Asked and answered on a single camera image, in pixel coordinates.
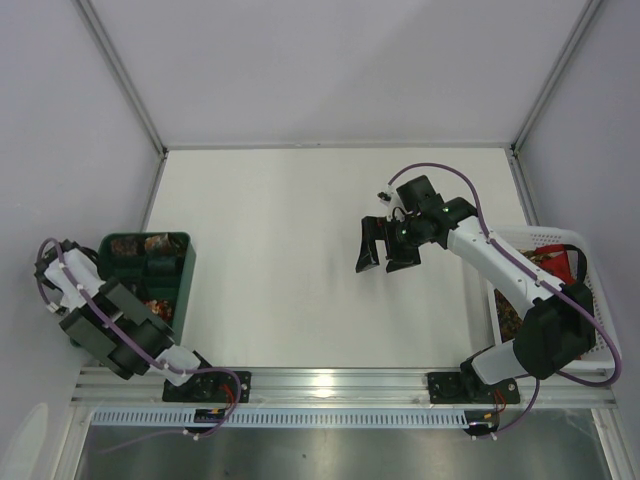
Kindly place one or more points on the dark gold patterned tie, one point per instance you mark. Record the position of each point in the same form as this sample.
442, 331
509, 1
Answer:
509, 321

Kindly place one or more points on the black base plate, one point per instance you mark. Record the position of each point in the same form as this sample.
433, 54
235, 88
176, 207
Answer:
203, 388
457, 388

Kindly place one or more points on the colourful patterned necktie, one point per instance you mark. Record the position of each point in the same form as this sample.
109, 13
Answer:
161, 308

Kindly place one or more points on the aluminium frame post right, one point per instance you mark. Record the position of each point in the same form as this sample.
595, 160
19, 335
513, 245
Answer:
577, 35

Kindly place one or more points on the white slotted cable duct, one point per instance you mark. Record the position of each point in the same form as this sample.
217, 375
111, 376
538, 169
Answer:
283, 418

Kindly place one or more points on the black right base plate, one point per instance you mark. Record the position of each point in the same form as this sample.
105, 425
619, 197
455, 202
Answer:
457, 388

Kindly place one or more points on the red fabric tie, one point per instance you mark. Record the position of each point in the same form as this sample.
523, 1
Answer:
559, 264

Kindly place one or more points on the green divided plastic tray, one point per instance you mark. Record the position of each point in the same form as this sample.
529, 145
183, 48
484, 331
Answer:
120, 285

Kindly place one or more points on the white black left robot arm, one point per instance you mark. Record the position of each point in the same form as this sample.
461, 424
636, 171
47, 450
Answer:
176, 364

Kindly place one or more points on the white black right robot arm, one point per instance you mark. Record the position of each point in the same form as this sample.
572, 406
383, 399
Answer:
555, 329

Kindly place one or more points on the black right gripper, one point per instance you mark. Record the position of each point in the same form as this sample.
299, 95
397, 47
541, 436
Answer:
388, 241

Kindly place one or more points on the aluminium mounting rail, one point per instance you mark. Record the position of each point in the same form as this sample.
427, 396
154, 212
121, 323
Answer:
323, 388

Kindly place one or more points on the aluminium frame post left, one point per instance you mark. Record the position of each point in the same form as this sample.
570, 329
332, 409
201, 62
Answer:
114, 63

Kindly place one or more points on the aluminium frame post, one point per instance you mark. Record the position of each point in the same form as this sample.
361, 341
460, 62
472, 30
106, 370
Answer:
114, 63
577, 35

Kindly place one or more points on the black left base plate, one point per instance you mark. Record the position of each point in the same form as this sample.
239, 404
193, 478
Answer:
203, 388

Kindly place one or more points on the rolled tie in tray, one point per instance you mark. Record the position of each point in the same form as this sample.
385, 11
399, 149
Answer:
126, 246

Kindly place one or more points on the orange brown rolled tie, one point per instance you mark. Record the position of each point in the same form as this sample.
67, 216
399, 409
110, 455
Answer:
163, 244

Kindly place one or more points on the white plastic basket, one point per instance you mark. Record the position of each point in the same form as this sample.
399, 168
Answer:
530, 238

